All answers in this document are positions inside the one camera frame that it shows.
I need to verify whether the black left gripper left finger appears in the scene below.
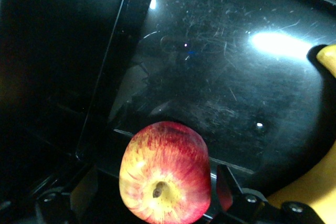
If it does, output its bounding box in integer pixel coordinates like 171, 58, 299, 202
34, 165, 98, 224

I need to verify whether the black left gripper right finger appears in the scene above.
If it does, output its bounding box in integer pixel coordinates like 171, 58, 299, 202
202, 165, 323, 224

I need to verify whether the yellow banana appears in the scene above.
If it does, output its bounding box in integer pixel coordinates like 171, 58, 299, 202
266, 44, 336, 224

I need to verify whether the red yellow striped apple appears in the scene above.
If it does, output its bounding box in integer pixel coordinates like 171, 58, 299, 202
119, 121, 212, 224

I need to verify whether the black plastic box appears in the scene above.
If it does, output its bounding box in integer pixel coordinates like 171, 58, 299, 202
75, 0, 336, 224

